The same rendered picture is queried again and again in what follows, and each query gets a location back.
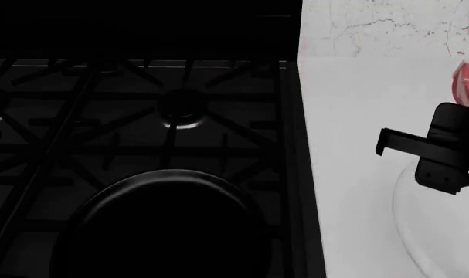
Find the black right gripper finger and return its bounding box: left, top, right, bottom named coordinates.
left=427, top=102, right=469, bottom=139
left=375, top=127, right=433, bottom=158

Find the black frying pan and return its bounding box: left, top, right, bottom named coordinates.
left=49, top=168, right=294, bottom=278

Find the black gas stove cooktop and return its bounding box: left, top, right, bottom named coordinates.
left=0, top=57, right=328, bottom=278

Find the black cast iron grate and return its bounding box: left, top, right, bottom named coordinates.
left=0, top=59, right=98, bottom=262
left=0, top=59, right=297, bottom=278

